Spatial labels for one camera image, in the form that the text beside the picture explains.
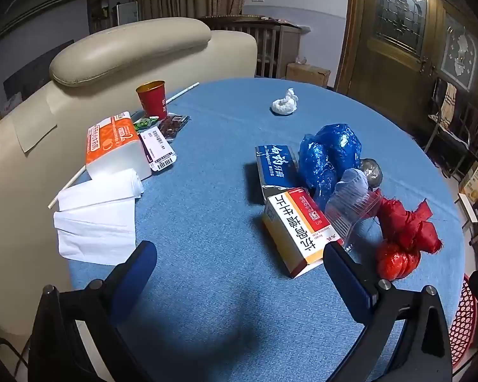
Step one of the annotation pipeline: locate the white tied plastic bag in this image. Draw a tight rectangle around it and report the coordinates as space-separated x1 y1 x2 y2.
271 88 299 116

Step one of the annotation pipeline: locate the metal chair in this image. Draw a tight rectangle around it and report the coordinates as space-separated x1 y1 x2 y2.
424 77 478 176

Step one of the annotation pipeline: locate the grey plastic bag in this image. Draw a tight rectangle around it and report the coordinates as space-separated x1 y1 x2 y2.
335 158 384 200

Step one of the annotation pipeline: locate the red plastic basket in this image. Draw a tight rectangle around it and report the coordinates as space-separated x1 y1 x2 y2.
448 272 478 369

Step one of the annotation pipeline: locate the yellow carton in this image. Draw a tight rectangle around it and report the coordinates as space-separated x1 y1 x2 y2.
460 165 478 203

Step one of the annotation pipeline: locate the yellow and white medicine box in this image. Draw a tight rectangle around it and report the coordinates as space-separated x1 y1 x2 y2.
261 187 345 279

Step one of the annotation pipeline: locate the long white stick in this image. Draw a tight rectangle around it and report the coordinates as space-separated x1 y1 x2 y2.
48 82 200 210

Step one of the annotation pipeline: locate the orange tissue pack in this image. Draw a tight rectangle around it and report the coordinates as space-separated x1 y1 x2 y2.
85 111 152 180

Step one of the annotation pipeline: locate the wooden slatted cabinet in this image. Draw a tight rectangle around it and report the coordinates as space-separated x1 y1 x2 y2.
201 16 303 79

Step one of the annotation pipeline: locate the red paper cup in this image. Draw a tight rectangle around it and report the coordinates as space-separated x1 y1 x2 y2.
135 81 169 121

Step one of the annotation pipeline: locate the cream leather sofa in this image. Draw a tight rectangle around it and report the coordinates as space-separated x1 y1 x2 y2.
0 17 258 351

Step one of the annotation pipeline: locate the black cable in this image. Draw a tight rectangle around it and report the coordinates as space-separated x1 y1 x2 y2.
0 337 29 369

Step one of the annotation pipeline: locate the dark snack packet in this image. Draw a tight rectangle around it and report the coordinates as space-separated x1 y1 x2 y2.
158 115 191 142

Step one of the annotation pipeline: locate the blue plastic bag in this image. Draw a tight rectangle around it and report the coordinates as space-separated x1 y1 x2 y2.
298 123 362 208

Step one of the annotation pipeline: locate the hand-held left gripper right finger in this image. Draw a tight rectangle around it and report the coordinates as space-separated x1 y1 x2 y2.
322 242 454 382

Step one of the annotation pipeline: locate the blue and white toothpaste box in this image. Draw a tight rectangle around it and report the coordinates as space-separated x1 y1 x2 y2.
255 143 303 203

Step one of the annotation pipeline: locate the wooden glass door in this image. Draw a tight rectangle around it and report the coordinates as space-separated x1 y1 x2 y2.
335 0 478 116

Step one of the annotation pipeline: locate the white barcode box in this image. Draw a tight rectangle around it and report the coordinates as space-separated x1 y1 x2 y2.
137 125 178 173

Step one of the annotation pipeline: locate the clear plastic bag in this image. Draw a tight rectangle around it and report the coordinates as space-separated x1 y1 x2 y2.
324 189 383 251

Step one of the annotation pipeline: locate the cardboard box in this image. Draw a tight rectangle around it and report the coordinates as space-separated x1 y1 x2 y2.
286 63 331 88

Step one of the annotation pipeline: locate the blue tablecloth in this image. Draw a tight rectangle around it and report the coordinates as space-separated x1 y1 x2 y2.
66 77 467 382

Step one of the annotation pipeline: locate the white tissue paper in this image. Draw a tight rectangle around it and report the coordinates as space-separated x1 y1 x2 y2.
53 168 145 266

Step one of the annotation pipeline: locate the red plastic bag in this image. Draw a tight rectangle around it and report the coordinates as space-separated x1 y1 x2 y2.
374 197 442 281

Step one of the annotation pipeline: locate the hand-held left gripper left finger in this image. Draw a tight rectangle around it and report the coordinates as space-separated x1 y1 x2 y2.
28 241 158 382

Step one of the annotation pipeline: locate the green wrapper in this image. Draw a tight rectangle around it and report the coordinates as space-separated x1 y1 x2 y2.
132 115 159 131

